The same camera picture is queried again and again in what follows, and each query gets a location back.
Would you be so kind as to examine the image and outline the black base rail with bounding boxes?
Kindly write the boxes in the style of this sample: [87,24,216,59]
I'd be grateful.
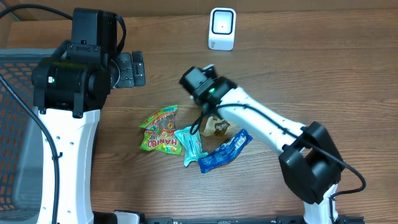
[142,216,365,224]

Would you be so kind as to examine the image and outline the white barcode scanner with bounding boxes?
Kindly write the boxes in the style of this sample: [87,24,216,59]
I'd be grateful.
[208,7,236,51]

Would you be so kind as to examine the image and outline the mint green tissue packet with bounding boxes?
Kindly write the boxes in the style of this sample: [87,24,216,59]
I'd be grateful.
[175,126,208,167]

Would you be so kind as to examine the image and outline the green Haribo gummy bag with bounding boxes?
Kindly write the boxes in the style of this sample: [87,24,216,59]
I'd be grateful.
[139,105,182,156]

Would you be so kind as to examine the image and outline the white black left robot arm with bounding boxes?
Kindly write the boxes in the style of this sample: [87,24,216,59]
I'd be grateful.
[32,8,142,223]

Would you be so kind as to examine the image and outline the beige dried mushroom bag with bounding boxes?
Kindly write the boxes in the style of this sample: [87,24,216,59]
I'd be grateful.
[200,115,236,137]

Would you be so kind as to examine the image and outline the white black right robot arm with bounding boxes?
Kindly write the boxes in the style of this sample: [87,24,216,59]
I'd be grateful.
[179,65,344,223]

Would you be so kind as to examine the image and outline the blue snack packet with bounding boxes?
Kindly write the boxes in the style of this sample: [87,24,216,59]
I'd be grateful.
[198,129,253,174]

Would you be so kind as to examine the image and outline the grey plastic lattice basket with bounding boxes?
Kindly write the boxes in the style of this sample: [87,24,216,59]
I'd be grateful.
[1,49,53,223]

